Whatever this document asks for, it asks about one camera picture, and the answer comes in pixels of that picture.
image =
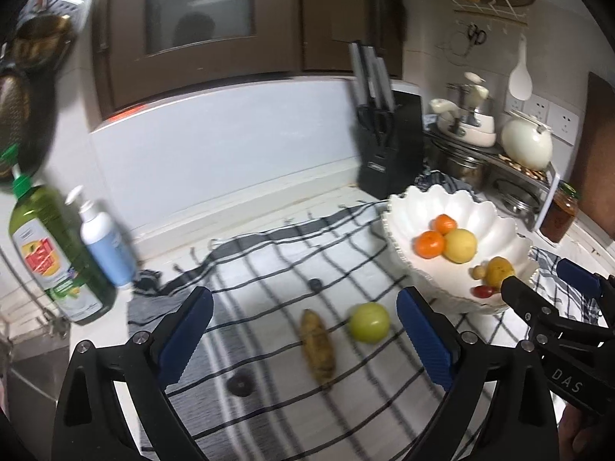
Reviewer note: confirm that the small spotted banana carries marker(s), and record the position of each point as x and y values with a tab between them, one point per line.
317	348

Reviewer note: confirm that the white rice spoon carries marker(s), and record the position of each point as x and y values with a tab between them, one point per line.
520	81

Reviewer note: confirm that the white scalloped bowl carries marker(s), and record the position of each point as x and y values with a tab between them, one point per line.
418	211

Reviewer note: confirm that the white casserole pot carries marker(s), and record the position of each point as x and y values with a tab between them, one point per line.
526	144

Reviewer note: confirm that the steel pot with lid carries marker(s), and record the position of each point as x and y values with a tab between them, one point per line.
456	96

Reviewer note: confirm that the steel pot lid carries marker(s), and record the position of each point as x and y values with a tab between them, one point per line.
516	199

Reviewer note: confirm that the steel shelf rack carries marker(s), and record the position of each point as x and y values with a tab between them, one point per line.
545	201

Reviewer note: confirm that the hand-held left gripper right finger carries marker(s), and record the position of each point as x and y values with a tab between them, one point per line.
427	341

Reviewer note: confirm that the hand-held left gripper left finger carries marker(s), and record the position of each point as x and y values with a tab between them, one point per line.
185	341

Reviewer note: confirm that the orange tangerine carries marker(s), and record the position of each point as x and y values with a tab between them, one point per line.
443	224
429	244

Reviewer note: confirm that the green apple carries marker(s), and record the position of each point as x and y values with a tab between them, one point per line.
369	322

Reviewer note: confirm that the glass jar of red sauce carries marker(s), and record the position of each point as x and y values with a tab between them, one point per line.
559	216

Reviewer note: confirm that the dark blueberry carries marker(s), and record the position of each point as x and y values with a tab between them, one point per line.
315	284

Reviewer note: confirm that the steel sink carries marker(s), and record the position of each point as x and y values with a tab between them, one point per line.
29	374

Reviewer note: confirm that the white wall socket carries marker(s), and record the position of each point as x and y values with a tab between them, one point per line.
564	122
538	108

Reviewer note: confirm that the person's right hand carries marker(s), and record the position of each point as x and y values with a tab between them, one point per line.
576	432

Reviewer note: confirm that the green dish soap bottle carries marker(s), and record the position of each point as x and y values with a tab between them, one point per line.
53	259

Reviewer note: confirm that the wooden bead trivet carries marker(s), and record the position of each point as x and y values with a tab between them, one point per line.
528	172

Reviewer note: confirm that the white blue pump bottle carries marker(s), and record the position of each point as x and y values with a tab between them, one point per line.
108	245

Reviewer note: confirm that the dark red grape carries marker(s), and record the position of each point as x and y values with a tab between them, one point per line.
483	291

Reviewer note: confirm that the small hanging scissors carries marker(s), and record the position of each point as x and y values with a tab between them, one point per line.
476	33

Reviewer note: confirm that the grey white checked cloth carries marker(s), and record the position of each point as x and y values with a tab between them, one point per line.
269	307

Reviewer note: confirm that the large yellow lemon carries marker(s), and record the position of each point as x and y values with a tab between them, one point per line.
460	246

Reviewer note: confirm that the brown glass window door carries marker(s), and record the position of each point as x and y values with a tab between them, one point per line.
202	9

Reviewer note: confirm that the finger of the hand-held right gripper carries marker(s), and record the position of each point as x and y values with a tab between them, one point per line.
579	276
521	295

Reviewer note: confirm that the brown wooden cutting board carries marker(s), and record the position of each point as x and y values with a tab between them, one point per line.
598	163

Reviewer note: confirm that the black knife block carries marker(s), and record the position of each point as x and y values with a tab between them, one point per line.
399	153

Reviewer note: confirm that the black kitchen scissors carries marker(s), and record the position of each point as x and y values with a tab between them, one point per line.
374	122

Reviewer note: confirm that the dark purple plum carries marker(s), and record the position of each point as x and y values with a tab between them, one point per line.
240	385

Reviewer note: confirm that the brown cabinet door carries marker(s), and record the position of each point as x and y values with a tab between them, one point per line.
346	9

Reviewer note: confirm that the large steel pot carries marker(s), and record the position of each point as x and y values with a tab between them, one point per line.
461	170

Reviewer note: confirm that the yellow spotted mango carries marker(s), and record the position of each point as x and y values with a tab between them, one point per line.
498	271

